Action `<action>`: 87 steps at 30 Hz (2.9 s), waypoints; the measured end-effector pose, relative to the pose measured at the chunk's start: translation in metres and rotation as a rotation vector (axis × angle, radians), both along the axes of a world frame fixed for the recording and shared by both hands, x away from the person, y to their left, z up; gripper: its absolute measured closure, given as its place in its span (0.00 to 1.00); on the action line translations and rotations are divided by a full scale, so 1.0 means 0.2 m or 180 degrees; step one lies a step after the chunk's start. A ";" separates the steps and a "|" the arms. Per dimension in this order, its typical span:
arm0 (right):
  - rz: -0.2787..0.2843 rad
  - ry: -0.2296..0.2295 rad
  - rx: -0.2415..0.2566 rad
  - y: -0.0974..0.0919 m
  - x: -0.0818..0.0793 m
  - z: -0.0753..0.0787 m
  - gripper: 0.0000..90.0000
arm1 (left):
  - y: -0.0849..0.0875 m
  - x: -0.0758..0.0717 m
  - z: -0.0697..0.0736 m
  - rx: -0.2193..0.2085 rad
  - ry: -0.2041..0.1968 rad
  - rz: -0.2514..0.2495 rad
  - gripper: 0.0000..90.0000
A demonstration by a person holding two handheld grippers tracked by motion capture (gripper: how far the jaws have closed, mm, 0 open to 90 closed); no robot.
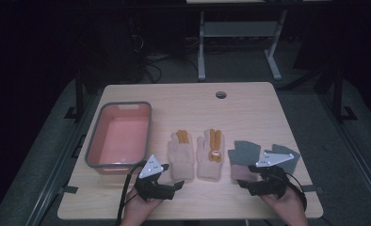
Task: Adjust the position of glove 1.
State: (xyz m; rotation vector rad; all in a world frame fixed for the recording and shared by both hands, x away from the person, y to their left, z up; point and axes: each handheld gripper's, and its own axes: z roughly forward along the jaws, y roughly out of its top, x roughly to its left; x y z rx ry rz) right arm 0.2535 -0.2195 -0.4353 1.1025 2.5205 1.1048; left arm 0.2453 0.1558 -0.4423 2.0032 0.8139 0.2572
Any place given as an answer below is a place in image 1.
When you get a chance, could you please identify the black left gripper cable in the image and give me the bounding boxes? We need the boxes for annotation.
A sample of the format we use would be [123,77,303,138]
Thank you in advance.
[115,159,148,226]

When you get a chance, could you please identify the grey metal floor rail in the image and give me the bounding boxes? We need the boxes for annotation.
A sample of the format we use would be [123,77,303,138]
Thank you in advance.
[318,90,371,218]
[24,90,97,226]

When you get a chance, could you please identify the white metal table frame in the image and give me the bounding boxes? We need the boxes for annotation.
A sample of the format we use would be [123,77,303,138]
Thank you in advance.
[186,0,332,81]

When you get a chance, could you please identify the pink basin grey rim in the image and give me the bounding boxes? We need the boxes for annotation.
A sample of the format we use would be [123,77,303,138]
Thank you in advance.
[84,101,153,176]

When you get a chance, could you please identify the beige glove rabbit face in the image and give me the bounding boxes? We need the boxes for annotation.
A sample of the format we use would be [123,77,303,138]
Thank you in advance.
[195,128,226,183]

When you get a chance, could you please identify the grey pink glove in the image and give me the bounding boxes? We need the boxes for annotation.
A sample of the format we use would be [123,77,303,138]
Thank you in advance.
[227,139,263,184]
[263,143,301,175]

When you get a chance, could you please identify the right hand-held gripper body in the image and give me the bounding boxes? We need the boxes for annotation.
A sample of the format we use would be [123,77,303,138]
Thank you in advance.
[249,153,295,200]

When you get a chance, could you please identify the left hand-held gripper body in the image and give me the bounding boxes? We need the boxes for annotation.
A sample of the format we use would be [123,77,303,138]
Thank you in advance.
[134,153,177,202]

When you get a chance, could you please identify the bundle of floor cables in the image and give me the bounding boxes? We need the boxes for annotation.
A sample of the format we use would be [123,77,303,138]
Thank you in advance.
[128,18,201,84]

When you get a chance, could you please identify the black metal stand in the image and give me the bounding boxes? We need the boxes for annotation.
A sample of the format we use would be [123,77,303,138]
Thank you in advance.
[331,60,359,124]
[64,70,86,121]

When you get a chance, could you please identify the beige glove orange fingers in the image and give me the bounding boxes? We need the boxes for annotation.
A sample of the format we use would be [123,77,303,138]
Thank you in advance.
[167,129,196,183]

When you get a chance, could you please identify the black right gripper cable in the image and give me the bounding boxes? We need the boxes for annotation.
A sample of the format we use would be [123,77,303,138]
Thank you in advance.
[286,171,309,212]

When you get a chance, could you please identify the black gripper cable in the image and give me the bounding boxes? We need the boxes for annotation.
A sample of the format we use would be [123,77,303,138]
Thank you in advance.
[286,171,309,212]
[115,159,148,226]

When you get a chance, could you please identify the person's right hand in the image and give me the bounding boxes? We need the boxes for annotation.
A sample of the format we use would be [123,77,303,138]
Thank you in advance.
[263,185,310,226]

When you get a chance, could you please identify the person's left hand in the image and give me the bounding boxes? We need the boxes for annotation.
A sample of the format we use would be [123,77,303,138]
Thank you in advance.
[121,187,164,226]

